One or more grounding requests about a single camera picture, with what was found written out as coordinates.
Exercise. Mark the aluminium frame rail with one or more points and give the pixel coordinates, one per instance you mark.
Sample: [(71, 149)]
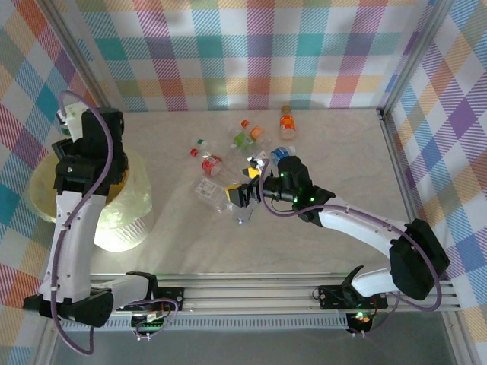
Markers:
[(247, 294)]

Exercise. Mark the orange label plastic bottle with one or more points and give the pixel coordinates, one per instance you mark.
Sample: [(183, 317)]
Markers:
[(287, 123)]

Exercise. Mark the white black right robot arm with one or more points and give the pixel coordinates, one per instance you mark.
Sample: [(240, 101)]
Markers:
[(361, 224)]

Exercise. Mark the green label plastic bottle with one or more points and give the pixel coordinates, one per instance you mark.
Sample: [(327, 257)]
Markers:
[(239, 139)]

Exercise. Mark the red label plastic bottle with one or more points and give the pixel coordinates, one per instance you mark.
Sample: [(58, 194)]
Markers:
[(211, 163)]

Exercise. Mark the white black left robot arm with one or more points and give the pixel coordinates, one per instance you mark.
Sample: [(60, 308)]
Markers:
[(81, 235)]

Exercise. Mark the small circuit board with lights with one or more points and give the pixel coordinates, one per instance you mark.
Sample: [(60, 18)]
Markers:
[(359, 317)]

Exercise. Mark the clear bottle small green cap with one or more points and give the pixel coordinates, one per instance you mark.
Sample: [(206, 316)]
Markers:
[(201, 143)]

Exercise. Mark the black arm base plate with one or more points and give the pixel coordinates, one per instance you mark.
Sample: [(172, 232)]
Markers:
[(173, 294), (331, 296)]

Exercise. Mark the blue label plastic bottle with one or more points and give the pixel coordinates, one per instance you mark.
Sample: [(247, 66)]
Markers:
[(279, 153)]

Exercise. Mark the green circuit board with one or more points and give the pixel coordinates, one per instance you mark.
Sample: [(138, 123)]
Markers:
[(152, 325)]

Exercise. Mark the aluminium side rail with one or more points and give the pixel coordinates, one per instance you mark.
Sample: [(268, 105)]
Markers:
[(402, 167)]

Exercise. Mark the pale yellow plastic bin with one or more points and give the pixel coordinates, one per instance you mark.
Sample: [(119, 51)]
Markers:
[(125, 213)]

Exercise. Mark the bluish clear water bottle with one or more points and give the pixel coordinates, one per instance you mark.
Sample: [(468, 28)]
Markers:
[(241, 216)]

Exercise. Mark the clear square bottle white label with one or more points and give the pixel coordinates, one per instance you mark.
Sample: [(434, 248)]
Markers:
[(207, 189)]

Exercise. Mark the aluminium frame leg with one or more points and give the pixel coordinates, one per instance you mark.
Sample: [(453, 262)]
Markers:
[(456, 342), (43, 353)]

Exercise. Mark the aluminium frame post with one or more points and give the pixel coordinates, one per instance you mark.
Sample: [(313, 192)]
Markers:
[(415, 57), (84, 61)]

